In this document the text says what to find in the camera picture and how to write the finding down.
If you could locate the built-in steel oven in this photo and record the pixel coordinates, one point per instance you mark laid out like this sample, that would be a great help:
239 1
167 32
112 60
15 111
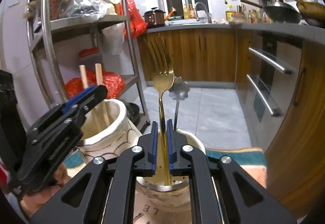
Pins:
266 76

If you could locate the black wok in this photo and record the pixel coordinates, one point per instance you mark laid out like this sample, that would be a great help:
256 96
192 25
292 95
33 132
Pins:
278 11

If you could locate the brown frying pan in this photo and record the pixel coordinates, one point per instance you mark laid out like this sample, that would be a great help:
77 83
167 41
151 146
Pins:
313 13

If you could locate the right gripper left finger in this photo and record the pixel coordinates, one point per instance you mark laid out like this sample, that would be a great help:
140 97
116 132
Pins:
104 190

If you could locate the red plastic bag hanging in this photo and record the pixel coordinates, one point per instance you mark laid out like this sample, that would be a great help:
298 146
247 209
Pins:
137 23

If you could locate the quilted horse print table mat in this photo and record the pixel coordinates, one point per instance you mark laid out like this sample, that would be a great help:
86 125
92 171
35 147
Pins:
221 191

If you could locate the gold metal fork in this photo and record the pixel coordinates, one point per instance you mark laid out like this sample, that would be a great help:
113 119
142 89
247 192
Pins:
163 80

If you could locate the chrome sink faucet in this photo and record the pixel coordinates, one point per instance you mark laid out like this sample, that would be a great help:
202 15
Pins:
202 14

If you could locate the red plastic bag lower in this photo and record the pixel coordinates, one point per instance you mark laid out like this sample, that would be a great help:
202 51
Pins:
113 82

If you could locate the stainless steel shelf rack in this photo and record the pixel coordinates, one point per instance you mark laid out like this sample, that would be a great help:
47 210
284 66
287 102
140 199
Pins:
51 31

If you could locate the clear plastic bag on shelf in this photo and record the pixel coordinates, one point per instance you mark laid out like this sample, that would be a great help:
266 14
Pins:
95 9

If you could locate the person's left hand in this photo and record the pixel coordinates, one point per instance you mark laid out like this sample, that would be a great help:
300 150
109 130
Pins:
31 203

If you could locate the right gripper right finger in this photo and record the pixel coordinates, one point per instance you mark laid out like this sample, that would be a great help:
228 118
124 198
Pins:
221 191

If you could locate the silver flower spoon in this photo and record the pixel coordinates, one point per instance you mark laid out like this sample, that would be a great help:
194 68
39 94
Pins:
178 92

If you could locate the white plastic bag hanging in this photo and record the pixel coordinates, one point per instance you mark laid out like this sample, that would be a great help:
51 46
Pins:
113 39

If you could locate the white floral ceramic utensil holder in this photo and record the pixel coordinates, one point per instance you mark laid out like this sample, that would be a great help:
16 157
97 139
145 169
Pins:
120 135

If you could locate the wooden kitchen cabinets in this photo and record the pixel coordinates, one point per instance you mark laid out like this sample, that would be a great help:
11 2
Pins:
295 158

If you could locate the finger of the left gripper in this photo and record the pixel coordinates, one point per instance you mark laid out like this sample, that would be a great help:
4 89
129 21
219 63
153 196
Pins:
80 105

